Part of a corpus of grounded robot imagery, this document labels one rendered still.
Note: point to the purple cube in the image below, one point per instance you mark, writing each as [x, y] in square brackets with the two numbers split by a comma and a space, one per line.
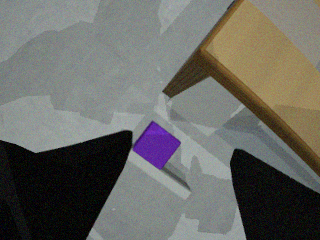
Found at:
[156, 145]

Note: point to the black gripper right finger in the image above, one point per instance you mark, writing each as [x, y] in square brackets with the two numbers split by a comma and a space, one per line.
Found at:
[273, 206]

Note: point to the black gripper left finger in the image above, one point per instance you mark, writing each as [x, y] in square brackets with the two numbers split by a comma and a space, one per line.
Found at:
[58, 194]

